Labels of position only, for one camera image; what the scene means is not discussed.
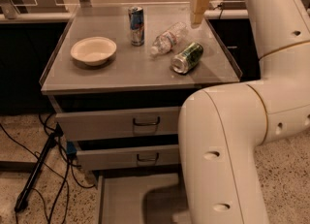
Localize black bar on floor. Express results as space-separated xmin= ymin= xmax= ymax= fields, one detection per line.
xmin=15 ymin=133 xmax=56 ymax=212

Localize blue box under cabinet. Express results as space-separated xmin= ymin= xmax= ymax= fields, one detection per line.
xmin=66 ymin=142 xmax=77 ymax=155

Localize black top drawer handle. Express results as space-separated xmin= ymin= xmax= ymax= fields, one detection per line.
xmin=133 ymin=116 xmax=161 ymax=127

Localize grey top drawer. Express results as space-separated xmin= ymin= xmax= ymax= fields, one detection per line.
xmin=56 ymin=107 xmax=180 ymax=142

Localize black drawer handle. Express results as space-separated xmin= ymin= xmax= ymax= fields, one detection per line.
xmin=137 ymin=152 xmax=159 ymax=163
xmin=133 ymin=116 xmax=161 ymax=127

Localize green soda can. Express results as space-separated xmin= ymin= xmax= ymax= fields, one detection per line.
xmin=170 ymin=42 xmax=203 ymax=74

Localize blue silver energy drink can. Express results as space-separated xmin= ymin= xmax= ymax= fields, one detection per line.
xmin=128 ymin=6 xmax=144 ymax=46

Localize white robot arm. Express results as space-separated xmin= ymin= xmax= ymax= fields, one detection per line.
xmin=178 ymin=0 xmax=310 ymax=224

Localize grey bottom drawer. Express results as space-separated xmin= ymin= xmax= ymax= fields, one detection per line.
xmin=94 ymin=170 xmax=192 ymax=224

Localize grey drawer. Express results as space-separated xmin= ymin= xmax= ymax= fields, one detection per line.
xmin=94 ymin=170 xmax=192 ymax=224
xmin=56 ymin=107 xmax=180 ymax=142
xmin=77 ymin=144 xmax=179 ymax=171

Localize black middle drawer handle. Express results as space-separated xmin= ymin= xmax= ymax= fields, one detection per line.
xmin=137 ymin=152 xmax=159 ymax=163

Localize grey middle drawer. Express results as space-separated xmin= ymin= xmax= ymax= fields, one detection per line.
xmin=77 ymin=144 xmax=179 ymax=171

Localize clear plastic water bottle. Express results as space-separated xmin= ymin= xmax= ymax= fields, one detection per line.
xmin=150 ymin=22 xmax=188 ymax=56

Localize far left metal bracket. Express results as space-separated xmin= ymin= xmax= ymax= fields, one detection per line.
xmin=0 ymin=0 xmax=17 ymax=19

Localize grey drawer cabinet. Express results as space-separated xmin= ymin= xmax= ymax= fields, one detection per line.
xmin=38 ymin=3 xmax=243 ymax=183

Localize white bowl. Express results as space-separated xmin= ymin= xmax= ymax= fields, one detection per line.
xmin=71 ymin=37 xmax=117 ymax=66

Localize black floor cables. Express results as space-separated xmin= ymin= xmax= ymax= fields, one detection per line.
xmin=0 ymin=112 xmax=97 ymax=224

